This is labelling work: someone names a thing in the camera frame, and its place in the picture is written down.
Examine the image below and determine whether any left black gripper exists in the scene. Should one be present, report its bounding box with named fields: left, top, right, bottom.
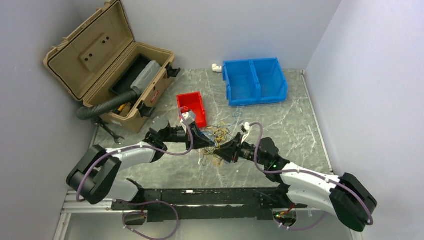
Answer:
left=162, top=122, right=214, bottom=152

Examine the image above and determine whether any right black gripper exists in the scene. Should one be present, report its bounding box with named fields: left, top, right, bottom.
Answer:
left=213, top=132, right=269, bottom=167

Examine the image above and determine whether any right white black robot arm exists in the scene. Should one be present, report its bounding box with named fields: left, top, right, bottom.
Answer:
left=213, top=134, right=378, bottom=232

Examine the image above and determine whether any white pipe elbow fitting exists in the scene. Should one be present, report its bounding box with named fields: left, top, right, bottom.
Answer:
left=211, top=63, right=223, bottom=73

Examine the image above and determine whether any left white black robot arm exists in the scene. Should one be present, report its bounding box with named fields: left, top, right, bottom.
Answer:
left=66, top=117, right=215, bottom=210

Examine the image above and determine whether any red plastic bin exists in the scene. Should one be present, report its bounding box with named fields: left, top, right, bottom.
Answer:
left=176, top=91, right=208, bottom=128

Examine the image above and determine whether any blue divided plastic bin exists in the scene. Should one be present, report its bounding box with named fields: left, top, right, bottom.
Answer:
left=222, top=57, right=289, bottom=107

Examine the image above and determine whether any black metal wrench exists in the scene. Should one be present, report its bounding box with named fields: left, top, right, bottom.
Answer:
left=96, top=120, right=125, bottom=145

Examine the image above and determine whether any grey canister in toolbox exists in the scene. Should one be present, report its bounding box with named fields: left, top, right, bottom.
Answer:
left=130, top=60, right=162, bottom=97

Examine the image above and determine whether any tan open toolbox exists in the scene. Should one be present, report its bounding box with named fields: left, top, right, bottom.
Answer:
left=43, top=0, right=179, bottom=133

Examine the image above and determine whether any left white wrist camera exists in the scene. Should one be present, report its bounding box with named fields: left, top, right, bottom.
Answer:
left=180, top=111, right=196, bottom=126

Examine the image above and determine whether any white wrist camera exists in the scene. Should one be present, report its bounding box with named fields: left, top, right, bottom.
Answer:
left=240, top=121, right=252, bottom=135
left=180, top=111, right=196, bottom=126

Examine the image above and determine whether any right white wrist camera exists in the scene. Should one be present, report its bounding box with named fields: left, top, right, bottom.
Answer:
left=240, top=121, right=252, bottom=135

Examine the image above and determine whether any black aluminium base frame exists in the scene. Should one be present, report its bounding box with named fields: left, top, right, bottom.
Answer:
left=61, top=187, right=332, bottom=223

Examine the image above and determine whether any black corrugated hose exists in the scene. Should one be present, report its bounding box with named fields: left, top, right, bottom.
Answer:
left=76, top=90, right=140, bottom=121

